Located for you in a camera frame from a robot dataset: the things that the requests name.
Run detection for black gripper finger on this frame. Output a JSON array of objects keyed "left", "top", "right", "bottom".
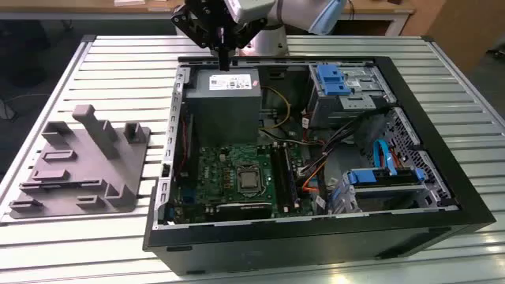
[
  {"left": 225, "top": 17, "right": 268, "bottom": 72},
  {"left": 171, "top": 4, "right": 225, "bottom": 72}
]

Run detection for black RAM slot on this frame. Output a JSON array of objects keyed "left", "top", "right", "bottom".
[{"left": 276, "top": 141, "right": 295, "bottom": 212}]

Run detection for installed RAM stick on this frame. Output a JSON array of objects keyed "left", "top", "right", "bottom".
[{"left": 281, "top": 153, "right": 301, "bottom": 209}]

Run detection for blue plastic drive carrier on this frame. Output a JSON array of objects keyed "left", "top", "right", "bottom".
[{"left": 316, "top": 64, "right": 353, "bottom": 96}]

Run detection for wooden desk white legs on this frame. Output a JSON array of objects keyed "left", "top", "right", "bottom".
[{"left": 0, "top": 0, "right": 417, "bottom": 38}]

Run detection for grey power supply unit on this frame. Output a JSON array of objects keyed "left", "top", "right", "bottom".
[{"left": 184, "top": 68, "right": 264, "bottom": 146}]

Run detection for metal drive cage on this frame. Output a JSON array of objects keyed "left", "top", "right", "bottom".
[{"left": 307, "top": 62, "right": 398, "bottom": 128}]

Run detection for CPU socket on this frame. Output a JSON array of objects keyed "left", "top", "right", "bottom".
[{"left": 233, "top": 163, "right": 264, "bottom": 198}]

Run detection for green motherboard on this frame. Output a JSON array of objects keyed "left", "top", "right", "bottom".
[{"left": 173, "top": 141, "right": 316, "bottom": 221}]

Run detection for silver CPU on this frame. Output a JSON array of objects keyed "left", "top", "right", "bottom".
[{"left": 237, "top": 171, "right": 260, "bottom": 190}]

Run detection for grey parts rack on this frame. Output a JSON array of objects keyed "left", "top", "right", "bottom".
[{"left": 7, "top": 104, "right": 153, "bottom": 220}]

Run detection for wooden cabinet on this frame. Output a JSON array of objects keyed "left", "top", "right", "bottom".
[{"left": 401, "top": 0, "right": 505, "bottom": 75}]

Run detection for hard disk in blue carrier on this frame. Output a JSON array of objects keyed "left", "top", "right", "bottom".
[{"left": 347, "top": 167, "right": 426, "bottom": 186}]

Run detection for black graphics card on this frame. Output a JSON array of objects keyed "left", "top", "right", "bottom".
[{"left": 204, "top": 202, "right": 273, "bottom": 222}]

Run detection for black chair base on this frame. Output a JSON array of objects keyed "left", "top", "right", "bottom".
[{"left": 485, "top": 43, "right": 505, "bottom": 62}]

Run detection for metal disk bay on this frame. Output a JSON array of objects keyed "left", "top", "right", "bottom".
[{"left": 341, "top": 167, "right": 438, "bottom": 214}]

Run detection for black PC case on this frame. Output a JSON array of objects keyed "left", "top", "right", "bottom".
[{"left": 141, "top": 54, "right": 497, "bottom": 276}]

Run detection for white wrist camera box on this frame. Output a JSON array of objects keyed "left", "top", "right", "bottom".
[{"left": 224, "top": 0, "right": 277, "bottom": 24}]

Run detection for yellow wire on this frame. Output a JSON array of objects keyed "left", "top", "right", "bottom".
[{"left": 260, "top": 85, "right": 293, "bottom": 131}]

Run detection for black flat cable bundle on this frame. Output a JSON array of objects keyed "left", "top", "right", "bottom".
[{"left": 320, "top": 108, "right": 396, "bottom": 156}]

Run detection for thin grey wire bundle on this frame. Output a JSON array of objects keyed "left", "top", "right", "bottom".
[{"left": 299, "top": 146, "right": 340, "bottom": 178}]

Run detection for orange red yellow wires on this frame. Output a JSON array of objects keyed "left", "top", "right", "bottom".
[{"left": 301, "top": 156, "right": 331, "bottom": 195}]

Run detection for blue flat data cable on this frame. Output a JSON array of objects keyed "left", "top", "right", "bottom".
[{"left": 372, "top": 138, "right": 400, "bottom": 177}]

